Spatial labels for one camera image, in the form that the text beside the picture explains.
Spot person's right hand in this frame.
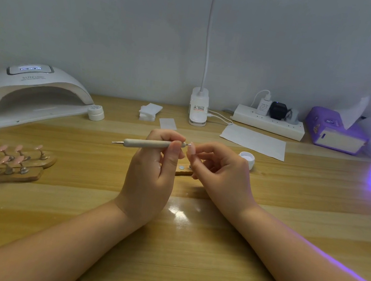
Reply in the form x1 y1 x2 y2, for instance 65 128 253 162
177 139 267 225

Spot person's left hand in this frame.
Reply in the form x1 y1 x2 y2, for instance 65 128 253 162
112 124 190 234

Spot white gel jar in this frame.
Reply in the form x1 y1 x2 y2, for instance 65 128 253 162
236 150 257 171

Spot wooden nail holder strip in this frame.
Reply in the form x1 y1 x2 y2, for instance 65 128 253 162
174 165 196 179

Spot grey dotting pen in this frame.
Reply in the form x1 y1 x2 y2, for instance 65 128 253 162
111 132 191 156

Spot wooden stands with pink nails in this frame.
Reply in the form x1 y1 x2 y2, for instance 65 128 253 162
0 131 59 197

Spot person's left forearm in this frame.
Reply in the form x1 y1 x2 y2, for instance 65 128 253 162
0 186 145 281

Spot person's right forearm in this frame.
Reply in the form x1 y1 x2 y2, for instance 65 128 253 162
227 201 371 281

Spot white desk lamp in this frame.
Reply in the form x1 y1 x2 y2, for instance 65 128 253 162
187 0 224 127

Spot white paper sheet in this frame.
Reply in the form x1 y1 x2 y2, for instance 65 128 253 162
218 122 289 162

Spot small white paper square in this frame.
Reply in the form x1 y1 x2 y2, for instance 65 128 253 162
158 116 179 132

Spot white power strip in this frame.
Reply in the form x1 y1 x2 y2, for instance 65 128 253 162
231 103 308 142

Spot stack of white cotton pads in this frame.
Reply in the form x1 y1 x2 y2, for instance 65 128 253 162
138 102 164 123

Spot white charger plug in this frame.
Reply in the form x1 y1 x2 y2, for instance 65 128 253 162
255 97 273 117

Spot black plug adapter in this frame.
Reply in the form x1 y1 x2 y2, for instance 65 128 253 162
268 100 289 121

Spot small closed white jar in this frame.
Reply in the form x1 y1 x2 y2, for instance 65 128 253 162
86 103 106 122

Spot grey plug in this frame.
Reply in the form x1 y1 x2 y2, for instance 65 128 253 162
286 108 301 125

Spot purple tissue box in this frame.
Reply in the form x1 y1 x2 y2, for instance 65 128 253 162
302 104 371 157

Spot white tissue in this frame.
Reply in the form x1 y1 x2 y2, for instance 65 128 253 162
337 93 371 132

